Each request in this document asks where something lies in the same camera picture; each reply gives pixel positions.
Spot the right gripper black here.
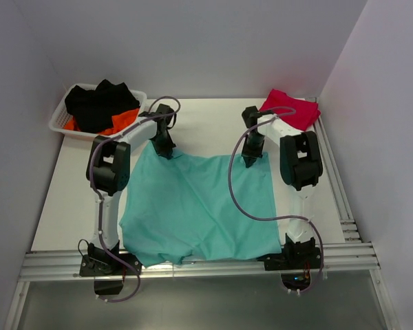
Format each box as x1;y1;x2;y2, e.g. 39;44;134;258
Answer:
242;133;266;168

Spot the teal t-shirt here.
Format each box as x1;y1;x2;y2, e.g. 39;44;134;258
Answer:
120;144;282;267

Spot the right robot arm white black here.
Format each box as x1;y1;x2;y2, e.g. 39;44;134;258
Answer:
242;106;324;268

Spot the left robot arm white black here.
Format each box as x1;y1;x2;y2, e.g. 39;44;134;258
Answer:
86;104;178;274

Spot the orange t-shirt in basket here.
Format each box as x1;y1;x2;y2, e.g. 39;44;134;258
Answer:
63;108;140;136

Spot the folded red t-shirt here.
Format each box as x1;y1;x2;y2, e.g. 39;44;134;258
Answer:
260;89;321;131

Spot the black t-shirt in basket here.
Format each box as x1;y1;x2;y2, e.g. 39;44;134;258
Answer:
66;79;138;133

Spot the white plastic basket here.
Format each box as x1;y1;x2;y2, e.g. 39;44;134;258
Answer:
48;83;147;141

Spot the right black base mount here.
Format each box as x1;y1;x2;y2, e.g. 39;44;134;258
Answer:
256;236;323;294

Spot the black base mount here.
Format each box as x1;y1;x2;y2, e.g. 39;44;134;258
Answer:
256;236;323;294
78;240;142;298

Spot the aluminium right side rail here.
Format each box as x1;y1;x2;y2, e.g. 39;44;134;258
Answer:
313;115;363;243

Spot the aluminium rail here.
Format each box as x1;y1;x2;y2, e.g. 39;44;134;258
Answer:
17;243;380;282
313;115;363;243

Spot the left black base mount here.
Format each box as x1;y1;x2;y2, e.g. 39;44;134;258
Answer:
78;240;142;298

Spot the aluminium front rail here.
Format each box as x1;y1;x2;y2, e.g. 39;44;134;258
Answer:
17;243;380;282

